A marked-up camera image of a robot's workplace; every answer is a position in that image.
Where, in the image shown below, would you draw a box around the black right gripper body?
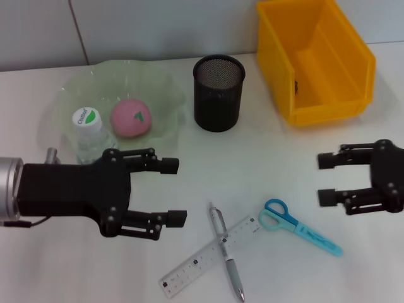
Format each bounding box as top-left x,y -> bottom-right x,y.
369,138 -> 404,214

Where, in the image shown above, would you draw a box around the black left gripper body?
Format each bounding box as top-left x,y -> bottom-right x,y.
16,148 -> 133,239

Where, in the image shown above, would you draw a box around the blue scissors with blade cover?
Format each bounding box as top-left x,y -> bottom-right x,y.
258,198 -> 344,258

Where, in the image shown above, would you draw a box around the transparent plastic ruler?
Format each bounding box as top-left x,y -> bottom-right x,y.
159,215 -> 263,299

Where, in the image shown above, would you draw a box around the pink peach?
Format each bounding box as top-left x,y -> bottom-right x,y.
109,98 -> 153,139

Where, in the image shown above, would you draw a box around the clear water bottle green label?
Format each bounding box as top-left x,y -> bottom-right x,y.
71,107 -> 120,165

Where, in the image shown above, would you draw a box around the black mesh pen cup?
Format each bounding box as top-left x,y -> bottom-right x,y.
193,55 -> 247,133

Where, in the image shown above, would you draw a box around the clear grey ballpoint pen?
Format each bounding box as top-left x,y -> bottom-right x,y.
208,201 -> 246,302

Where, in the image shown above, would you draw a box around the green glass fruit plate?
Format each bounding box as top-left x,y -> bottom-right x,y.
39,59 -> 187,160

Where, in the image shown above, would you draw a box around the yellow plastic storage bin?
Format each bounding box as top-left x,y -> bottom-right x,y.
256,0 -> 377,127

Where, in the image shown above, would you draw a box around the left gripper cable with plugs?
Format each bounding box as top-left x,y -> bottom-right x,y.
3,147 -> 61,229

